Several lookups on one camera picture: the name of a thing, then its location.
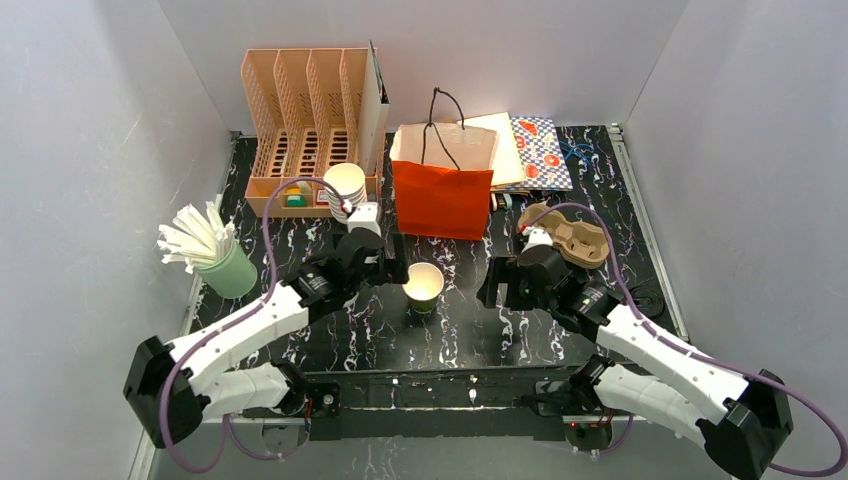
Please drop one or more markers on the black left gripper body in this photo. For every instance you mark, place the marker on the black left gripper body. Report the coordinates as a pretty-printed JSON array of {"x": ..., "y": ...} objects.
[{"x": 389, "y": 259}]

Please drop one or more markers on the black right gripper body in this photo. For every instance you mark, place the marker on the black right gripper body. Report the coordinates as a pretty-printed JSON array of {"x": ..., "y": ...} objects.
[{"x": 506, "y": 287}]

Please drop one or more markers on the green white paper coffee cup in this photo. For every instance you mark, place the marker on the green white paper coffee cup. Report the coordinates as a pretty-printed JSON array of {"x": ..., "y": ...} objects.
[{"x": 424, "y": 286}]

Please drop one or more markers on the brown pulp cup carrier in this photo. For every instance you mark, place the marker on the brown pulp cup carrier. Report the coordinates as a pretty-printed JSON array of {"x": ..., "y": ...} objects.
[{"x": 579, "y": 242}]

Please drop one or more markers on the orange paper bag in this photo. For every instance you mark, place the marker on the orange paper bag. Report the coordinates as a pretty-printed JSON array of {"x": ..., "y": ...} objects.
[{"x": 442, "y": 176}]

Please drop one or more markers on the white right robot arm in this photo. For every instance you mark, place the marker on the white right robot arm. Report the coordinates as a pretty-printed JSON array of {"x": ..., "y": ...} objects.
[{"x": 740, "y": 421}]

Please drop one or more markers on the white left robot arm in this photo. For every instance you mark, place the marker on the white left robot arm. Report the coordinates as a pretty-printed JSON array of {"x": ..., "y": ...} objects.
[{"x": 172, "y": 387}]

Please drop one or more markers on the red white staple box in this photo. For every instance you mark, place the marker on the red white staple box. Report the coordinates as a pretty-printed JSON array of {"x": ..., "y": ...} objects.
[{"x": 321, "y": 198}]

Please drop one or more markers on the green stamp box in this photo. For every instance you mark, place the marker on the green stamp box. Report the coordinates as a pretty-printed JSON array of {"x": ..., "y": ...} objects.
[{"x": 296, "y": 201}]

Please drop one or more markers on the stack of white paper cups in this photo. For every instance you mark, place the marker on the stack of white paper cups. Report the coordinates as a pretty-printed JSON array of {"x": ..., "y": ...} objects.
[{"x": 347, "y": 181}]

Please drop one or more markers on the translucent white bottle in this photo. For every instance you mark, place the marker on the translucent white bottle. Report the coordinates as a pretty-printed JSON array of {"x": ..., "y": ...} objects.
[{"x": 305, "y": 188}]

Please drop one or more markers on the cream paper bag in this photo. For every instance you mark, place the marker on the cream paper bag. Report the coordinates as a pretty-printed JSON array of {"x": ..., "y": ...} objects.
[{"x": 507, "y": 166}]

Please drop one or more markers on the blue checkered paper bag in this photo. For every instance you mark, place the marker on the blue checkered paper bag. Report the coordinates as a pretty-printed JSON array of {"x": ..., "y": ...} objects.
[{"x": 541, "y": 157}]

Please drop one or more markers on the white wrapped straws bundle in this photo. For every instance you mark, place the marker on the white wrapped straws bundle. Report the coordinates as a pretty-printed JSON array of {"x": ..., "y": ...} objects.
[{"x": 196, "y": 238}]

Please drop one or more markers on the blue rubber bands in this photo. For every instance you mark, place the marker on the blue rubber bands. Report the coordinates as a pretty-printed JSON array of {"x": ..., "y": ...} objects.
[{"x": 582, "y": 151}]

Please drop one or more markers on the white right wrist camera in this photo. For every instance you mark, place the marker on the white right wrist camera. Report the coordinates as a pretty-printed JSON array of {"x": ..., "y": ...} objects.
[{"x": 537, "y": 240}]

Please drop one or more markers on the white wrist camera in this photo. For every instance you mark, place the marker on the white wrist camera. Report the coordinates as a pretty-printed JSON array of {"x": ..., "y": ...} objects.
[
  {"x": 537, "y": 240},
  {"x": 365, "y": 216}
]

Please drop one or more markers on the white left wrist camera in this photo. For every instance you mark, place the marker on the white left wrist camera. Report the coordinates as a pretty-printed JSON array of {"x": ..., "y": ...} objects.
[{"x": 365, "y": 216}]

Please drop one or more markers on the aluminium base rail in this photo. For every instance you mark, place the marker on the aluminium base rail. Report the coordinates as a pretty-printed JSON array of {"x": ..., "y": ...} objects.
[{"x": 430, "y": 404}]

